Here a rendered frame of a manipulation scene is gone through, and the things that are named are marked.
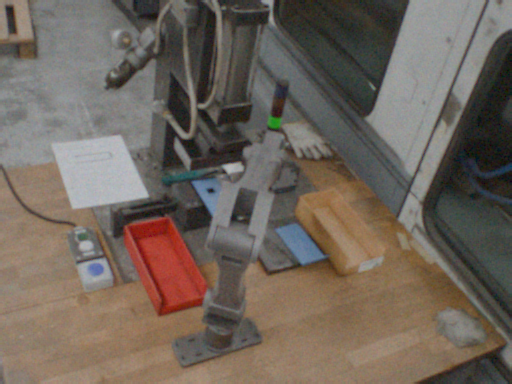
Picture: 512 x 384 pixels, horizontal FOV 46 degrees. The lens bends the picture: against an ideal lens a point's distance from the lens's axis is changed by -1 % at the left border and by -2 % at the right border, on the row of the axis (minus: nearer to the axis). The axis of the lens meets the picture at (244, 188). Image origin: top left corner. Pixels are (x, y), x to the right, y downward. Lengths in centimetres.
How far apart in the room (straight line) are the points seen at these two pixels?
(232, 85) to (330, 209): 55
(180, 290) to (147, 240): 18
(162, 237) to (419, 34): 92
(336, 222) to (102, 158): 70
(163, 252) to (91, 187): 31
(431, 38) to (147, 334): 109
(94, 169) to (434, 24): 103
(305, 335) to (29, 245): 70
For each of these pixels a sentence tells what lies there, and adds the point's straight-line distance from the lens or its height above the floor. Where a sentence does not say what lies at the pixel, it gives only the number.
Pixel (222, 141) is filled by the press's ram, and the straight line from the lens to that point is 146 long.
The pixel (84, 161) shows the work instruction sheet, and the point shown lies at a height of 90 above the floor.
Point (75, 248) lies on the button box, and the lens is 152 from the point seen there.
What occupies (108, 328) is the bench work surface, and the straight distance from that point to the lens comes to 140.
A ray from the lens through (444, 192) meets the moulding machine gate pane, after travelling 174.
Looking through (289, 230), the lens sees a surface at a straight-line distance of 164.
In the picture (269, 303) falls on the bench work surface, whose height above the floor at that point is 90.
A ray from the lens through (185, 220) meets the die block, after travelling 158.
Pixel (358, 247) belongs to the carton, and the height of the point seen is 91.
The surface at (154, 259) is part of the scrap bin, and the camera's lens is 153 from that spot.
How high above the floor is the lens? 202
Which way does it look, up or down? 39 degrees down
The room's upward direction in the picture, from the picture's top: 11 degrees clockwise
